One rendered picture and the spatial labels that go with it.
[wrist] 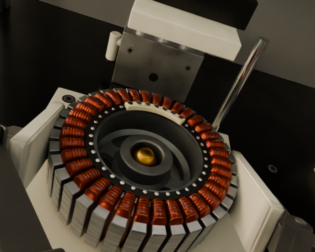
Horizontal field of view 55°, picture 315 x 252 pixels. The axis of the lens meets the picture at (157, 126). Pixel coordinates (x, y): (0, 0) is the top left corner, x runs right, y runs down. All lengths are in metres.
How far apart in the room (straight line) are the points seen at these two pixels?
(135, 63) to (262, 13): 0.19
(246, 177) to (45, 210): 0.11
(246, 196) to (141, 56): 0.16
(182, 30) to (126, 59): 0.13
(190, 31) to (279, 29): 0.27
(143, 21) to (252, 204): 0.11
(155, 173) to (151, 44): 0.14
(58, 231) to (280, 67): 0.36
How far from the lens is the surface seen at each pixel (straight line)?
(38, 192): 0.19
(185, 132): 0.20
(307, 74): 0.47
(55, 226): 0.18
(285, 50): 0.44
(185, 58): 0.28
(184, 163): 0.20
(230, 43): 0.17
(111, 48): 0.29
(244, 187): 0.18
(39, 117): 0.16
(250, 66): 0.23
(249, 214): 0.17
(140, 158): 0.18
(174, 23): 0.16
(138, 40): 0.28
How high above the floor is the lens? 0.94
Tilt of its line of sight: 39 degrees down
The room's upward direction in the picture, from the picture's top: 22 degrees clockwise
